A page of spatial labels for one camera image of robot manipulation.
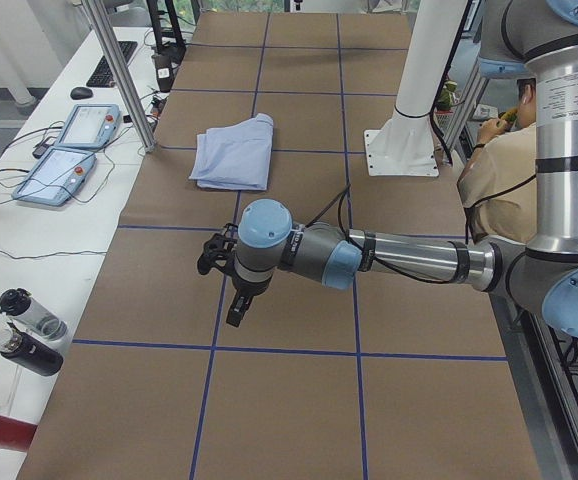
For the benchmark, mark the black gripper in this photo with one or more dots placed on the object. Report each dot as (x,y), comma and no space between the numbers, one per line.
(249,288)

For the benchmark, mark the blue striped button-up shirt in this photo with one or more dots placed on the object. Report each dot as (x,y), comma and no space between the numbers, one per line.
(235,157)

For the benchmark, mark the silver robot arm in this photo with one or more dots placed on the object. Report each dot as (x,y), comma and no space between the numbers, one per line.
(541,276)

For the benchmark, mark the clear water bottle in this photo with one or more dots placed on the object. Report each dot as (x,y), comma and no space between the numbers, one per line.
(19,305)

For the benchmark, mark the lower teach pendant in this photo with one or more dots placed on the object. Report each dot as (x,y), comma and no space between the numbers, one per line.
(56,177)

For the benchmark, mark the teach pendant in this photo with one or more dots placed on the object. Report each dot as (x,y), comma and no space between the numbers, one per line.
(89,126)
(56,177)

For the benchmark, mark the black water bottle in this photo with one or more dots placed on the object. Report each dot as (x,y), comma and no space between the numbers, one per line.
(24,350)

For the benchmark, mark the upper teach pendant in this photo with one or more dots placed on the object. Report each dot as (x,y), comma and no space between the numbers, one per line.
(89,126)

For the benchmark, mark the black computer mouse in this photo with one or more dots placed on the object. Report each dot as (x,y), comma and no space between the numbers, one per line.
(81,93)

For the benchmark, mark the person in beige shirt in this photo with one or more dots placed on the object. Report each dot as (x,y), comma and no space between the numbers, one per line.
(496,186)

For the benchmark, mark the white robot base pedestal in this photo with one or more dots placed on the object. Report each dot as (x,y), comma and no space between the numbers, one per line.
(404,145)

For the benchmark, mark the aluminium frame post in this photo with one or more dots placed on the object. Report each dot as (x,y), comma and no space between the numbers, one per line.
(97,16)

